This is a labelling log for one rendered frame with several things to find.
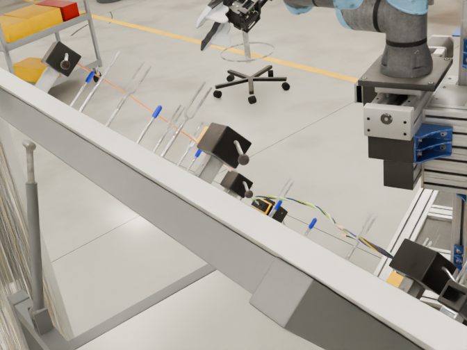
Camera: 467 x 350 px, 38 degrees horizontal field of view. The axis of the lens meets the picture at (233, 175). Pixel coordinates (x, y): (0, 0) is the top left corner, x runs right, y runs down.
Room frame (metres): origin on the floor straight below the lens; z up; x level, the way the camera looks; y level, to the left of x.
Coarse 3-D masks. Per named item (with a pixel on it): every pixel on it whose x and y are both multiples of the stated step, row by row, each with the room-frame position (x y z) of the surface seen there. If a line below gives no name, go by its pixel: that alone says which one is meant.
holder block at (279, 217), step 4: (268, 200) 1.26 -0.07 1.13; (272, 204) 1.25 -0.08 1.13; (280, 208) 1.25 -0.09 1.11; (276, 212) 1.24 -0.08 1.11; (280, 212) 1.25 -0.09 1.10; (284, 212) 1.26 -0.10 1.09; (276, 216) 1.24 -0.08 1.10; (280, 216) 1.25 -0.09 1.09; (284, 216) 1.26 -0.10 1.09; (280, 220) 1.25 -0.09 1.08
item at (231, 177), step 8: (224, 176) 1.00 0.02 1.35; (232, 176) 0.98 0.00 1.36; (240, 176) 0.97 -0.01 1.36; (224, 184) 0.98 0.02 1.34; (232, 184) 0.97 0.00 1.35; (240, 184) 0.97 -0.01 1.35; (248, 184) 0.97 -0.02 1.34; (232, 192) 0.97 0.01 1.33; (240, 192) 0.96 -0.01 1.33; (248, 192) 0.93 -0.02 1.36
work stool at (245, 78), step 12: (228, 48) 4.92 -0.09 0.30; (228, 60) 4.64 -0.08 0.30; (240, 60) 4.58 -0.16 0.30; (252, 60) 4.57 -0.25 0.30; (228, 72) 4.99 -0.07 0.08; (264, 72) 4.89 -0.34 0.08; (228, 84) 4.71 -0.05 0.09; (252, 84) 4.63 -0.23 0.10; (288, 84) 4.65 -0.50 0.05; (216, 96) 4.68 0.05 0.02; (252, 96) 4.50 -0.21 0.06
